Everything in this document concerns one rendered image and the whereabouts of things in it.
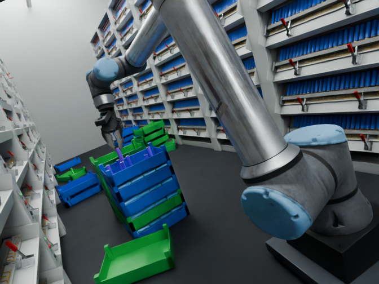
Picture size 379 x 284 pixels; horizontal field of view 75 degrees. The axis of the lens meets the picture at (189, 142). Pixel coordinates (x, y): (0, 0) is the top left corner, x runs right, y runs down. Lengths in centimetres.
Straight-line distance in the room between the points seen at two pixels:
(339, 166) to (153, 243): 87
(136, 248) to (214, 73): 94
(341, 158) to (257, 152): 24
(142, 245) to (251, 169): 81
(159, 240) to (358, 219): 81
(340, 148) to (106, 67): 86
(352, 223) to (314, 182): 22
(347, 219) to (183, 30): 62
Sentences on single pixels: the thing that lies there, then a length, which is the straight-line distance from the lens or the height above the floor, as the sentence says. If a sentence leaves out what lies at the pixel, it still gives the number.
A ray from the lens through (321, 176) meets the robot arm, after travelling 63.
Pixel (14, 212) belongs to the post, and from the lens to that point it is 101.
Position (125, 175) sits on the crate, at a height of 35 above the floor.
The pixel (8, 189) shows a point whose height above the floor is 52.
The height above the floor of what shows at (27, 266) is 33.
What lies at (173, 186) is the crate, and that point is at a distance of 125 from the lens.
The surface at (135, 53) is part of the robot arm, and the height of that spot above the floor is 82.
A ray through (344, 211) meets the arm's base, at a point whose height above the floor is 23.
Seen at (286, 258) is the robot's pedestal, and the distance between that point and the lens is 89.
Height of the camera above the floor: 67
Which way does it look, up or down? 14 degrees down
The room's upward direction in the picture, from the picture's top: 18 degrees counter-clockwise
